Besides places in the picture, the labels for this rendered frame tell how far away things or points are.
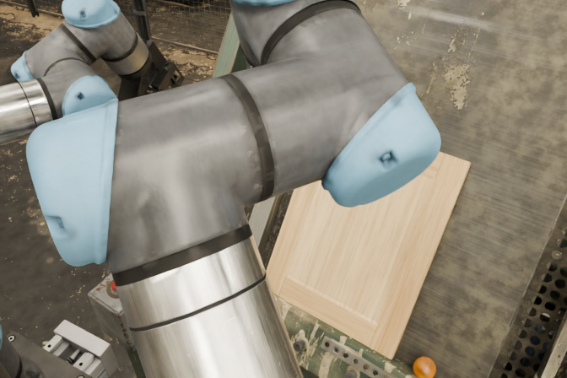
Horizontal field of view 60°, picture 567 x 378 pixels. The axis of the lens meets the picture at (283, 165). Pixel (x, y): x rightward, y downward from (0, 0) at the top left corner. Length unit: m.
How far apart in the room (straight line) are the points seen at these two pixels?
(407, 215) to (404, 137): 0.90
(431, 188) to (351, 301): 0.33
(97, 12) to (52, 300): 1.97
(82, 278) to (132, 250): 2.43
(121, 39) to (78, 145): 0.64
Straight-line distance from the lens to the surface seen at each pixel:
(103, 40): 0.86
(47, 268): 2.78
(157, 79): 0.98
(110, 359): 1.21
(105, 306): 1.33
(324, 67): 0.28
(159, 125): 0.24
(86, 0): 0.85
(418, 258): 1.17
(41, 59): 0.83
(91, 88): 0.72
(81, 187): 0.23
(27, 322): 2.61
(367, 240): 1.20
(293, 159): 0.26
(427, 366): 1.20
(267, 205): 1.27
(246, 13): 0.33
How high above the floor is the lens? 1.95
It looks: 39 degrees down
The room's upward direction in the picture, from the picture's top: straight up
